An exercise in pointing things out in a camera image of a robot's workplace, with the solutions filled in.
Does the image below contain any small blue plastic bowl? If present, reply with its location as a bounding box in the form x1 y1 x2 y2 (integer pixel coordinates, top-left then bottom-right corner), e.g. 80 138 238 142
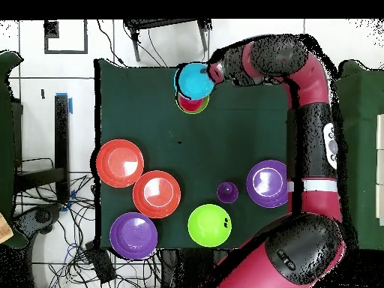
173 62 216 101

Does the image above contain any red plastic cup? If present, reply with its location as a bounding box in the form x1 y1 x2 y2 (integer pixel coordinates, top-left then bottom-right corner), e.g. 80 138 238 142
178 95 206 112

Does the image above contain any small green plastic bowl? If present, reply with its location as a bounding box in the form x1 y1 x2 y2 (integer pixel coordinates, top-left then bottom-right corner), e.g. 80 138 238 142
175 92 210 115

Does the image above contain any white box stack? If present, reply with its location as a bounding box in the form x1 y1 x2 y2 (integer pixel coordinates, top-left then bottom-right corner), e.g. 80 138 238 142
376 113 384 226

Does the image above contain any large purple plastic bowl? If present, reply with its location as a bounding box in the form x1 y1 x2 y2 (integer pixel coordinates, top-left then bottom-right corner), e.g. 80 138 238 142
246 159 290 209
109 211 158 260

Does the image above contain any purple plastic cup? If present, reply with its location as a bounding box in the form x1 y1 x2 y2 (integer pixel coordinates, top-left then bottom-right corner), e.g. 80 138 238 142
216 181 240 204

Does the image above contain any large orange plastic bowl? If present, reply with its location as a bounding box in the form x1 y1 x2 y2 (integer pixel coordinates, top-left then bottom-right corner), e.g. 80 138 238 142
95 139 145 188
132 169 182 219

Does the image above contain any large green plastic bowl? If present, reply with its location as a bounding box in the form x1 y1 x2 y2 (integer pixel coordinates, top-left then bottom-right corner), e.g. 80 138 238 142
187 203 233 248

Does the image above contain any black metal beam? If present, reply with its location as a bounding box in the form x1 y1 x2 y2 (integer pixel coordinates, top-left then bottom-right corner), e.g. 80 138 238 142
54 94 71 202
14 166 65 193

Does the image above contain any dark green side table cloth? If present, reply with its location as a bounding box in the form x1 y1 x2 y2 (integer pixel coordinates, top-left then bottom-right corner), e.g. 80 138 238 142
334 58 384 251
0 50 29 249

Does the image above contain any dark grey machine base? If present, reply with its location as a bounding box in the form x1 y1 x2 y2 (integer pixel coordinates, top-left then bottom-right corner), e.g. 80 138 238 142
12 203 63 239

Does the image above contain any black power strip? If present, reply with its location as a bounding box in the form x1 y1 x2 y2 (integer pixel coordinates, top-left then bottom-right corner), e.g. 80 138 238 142
84 240 117 284

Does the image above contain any tan wooden board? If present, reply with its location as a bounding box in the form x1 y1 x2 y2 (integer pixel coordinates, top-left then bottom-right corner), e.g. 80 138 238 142
0 213 14 244

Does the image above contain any black metal frame stand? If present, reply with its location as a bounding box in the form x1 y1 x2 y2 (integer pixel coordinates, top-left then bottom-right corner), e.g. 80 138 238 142
123 19 212 63

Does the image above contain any thin black floor cable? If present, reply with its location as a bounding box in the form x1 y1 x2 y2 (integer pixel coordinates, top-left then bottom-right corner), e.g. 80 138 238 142
96 19 128 68

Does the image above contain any black square floor frame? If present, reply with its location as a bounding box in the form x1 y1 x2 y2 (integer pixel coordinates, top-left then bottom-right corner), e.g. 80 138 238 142
43 19 89 55

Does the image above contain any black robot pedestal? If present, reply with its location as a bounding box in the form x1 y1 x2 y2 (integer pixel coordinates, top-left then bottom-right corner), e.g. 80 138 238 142
160 248 229 288

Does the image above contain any tangle of black cables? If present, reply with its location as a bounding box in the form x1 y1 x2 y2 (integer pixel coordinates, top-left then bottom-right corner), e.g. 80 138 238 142
14 157 163 288

